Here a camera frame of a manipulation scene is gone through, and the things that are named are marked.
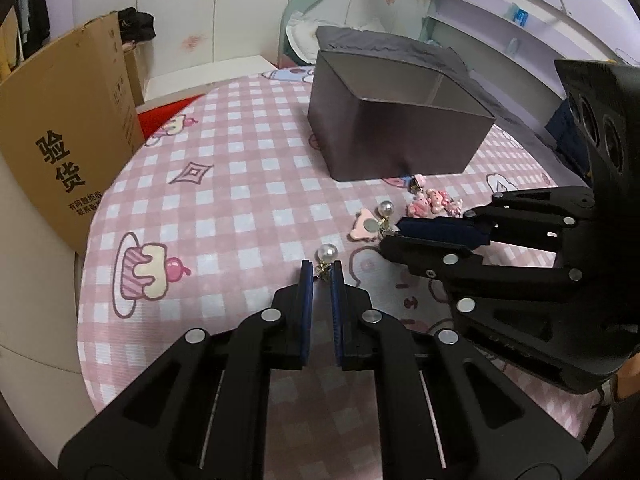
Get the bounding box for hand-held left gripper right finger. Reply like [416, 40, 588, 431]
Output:
[330, 260, 588, 480]

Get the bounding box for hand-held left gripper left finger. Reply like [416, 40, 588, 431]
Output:
[57, 259, 316, 480]

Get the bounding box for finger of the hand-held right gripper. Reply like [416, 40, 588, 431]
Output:
[378, 234, 603, 357]
[396, 186, 598, 251]

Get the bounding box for pink heart pearl earring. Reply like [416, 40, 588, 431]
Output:
[349, 201, 401, 243]

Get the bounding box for grey storage box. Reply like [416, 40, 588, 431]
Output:
[306, 49, 497, 182]

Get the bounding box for person's right forearm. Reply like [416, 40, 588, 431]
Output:
[607, 347, 640, 413]

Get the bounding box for pink bear charm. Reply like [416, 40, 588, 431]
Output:
[407, 195, 434, 218]
[430, 187, 463, 217]

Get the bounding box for pink checked tablecloth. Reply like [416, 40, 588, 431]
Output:
[77, 67, 608, 480]

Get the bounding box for white pillow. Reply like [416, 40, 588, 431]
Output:
[286, 10, 386, 58]

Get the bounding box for red mat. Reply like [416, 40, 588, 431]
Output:
[137, 94, 207, 142]

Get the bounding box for small cardboard box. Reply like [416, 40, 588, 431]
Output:
[122, 42, 151, 106]

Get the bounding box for white wardrobe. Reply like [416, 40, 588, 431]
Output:
[70, 0, 381, 91]

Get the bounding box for large cardboard box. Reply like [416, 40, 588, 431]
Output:
[0, 11, 146, 256]

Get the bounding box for black bag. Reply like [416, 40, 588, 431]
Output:
[116, 7, 156, 46]

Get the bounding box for row of hanging clothes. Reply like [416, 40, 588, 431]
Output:
[0, 0, 51, 81]

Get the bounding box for white wall shelves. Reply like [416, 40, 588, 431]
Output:
[422, 0, 640, 111]

